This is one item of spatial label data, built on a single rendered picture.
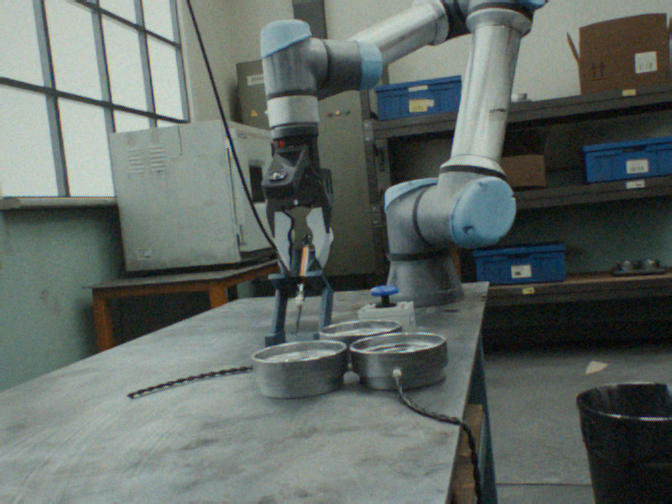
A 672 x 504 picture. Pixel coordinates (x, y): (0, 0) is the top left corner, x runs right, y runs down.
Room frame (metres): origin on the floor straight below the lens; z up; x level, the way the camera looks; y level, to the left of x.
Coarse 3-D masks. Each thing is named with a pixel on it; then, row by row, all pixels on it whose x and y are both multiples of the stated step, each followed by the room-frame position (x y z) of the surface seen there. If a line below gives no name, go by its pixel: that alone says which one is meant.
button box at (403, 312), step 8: (376, 304) 1.02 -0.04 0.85; (392, 304) 1.00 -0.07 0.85; (400, 304) 1.02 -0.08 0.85; (408, 304) 1.02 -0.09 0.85; (360, 312) 0.99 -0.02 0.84; (368, 312) 0.99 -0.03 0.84; (376, 312) 0.98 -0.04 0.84; (384, 312) 0.98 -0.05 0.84; (392, 312) 0.98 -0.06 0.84; (400, 312) 0.98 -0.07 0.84; (408, 312) 0.99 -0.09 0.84; (360, 320) 0.99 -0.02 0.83; (392, 320) 0.98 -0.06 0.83; (400, 320) 0.98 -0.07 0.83; (408, 320) 0.98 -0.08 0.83; (408, 328) 0.98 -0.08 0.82
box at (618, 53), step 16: (640, 16) 3.97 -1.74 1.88; (656, 16) 3.95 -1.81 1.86; (592, 32) 4.05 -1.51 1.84; (608, 32) 4.02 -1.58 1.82; (624, 32) 3.99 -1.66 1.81; (640, 32) 3.97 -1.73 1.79; (656, 32) 3.95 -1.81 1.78; (592, 48) 4.05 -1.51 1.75; (608, 48) 4.02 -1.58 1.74; (624, 48) 4.00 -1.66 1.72; (640, 48) 3.98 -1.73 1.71; (656, 48) 3.96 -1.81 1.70; (592, 64) 4.06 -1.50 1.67; (608, 64) 4.03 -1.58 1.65; (624, 64) 4.00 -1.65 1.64; (640, 64) 3.98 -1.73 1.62; (656, 64) 3.96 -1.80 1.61; (592, 80) 4.06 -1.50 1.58; (608, 80) 4.04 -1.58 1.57; (624, 80) 4.01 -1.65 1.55; (640, 80) 3.99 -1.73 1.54; (656, 80) 3.96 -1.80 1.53
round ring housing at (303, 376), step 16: (256, 352) 0.78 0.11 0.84; (272, 352) 0.81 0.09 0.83; (288, 352) 0.82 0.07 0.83; (304, 352) 0.81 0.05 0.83; (320, 352) 0.81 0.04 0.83; (336, 352) 0.74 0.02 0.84; (256, 368) 0.74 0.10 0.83; (272, 368) 0.72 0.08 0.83; (288, 368) 0.72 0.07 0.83; (304, 368) 0.72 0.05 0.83; (320, 368) 0.72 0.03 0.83; (336, 368) 0.74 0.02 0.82; (272, 384) 0.73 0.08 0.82; (288, 384) 0.72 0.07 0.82; (304, 384) 0.72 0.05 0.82; (320, 384) 0.73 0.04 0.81; (336, 384) 0.74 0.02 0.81
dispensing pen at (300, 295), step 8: (304, 240) 1.07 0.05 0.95; (296, 256) 1.04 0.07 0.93; (296, 264) 1.03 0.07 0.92; (296, 272) 1.02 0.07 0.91; (296, 280) 1.03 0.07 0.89; (304, 288) 1.02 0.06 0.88; (296, 296) 1.02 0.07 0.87; (304, 296) 1.02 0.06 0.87; (296, 304) 1.01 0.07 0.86; (296, 320) 1.00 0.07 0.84; (296, 328) 0.99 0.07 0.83
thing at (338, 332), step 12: (336, 324) 0.92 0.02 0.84; (348, 324) 0.93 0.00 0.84; (360, 324) 0.93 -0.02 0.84; (372, 324) 0.93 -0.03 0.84; (384, 324) 0.92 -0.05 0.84; (396, 324) 0.90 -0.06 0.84; (324, 336) 0.86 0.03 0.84; (336, 336) 0.84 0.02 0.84; (348, 336) 0.83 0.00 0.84; (360, 336) 0.83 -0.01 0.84; (372, 336) 0.83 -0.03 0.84; (348, 348) 0.83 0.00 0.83; (348, 360) 0.84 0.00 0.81
